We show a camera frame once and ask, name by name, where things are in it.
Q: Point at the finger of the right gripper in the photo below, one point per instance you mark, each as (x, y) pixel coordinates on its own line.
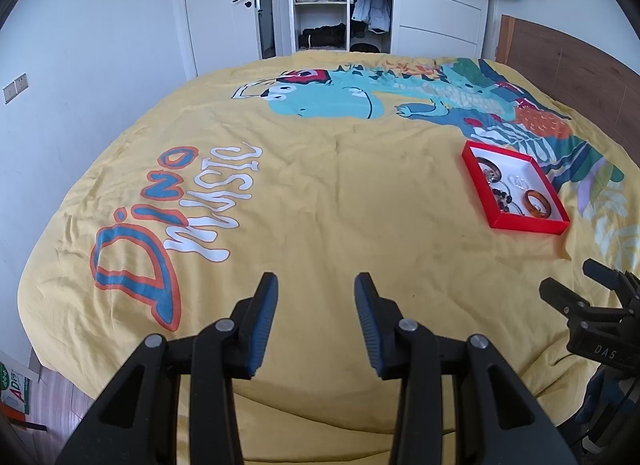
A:
(563, 299)
(624, 284)

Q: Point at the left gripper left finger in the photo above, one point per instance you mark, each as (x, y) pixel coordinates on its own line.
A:
(135, 418)

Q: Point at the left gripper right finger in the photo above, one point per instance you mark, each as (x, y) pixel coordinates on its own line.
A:
(497, 420)

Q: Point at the amber bangle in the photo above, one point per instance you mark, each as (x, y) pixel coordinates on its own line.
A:
(537, 204)

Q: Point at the dark brown bangle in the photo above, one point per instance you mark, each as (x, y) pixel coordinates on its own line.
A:
(483, 161)

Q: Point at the silver twisted hoop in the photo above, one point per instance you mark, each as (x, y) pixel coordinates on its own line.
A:
(511, 178)
(520, 184)

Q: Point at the silver wristwatch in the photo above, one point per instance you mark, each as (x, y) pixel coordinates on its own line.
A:
(492, 174)

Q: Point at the red jewelry box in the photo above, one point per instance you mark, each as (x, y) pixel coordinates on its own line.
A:
(503, 203)

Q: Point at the green white carton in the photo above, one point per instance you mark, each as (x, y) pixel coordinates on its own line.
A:
(15, 390)

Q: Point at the yellow dinosaur bedspread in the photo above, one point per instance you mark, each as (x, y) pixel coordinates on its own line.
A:
(317, 167)

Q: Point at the wooden headboard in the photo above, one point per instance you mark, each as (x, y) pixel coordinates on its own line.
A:
(577, 74)

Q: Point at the folded black clothes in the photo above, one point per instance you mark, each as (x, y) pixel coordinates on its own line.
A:
(326, 36)

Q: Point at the white room door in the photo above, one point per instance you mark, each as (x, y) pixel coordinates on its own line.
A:
(223, 33)

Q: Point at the wall switch plate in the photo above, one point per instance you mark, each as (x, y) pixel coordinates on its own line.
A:
(15, 88)

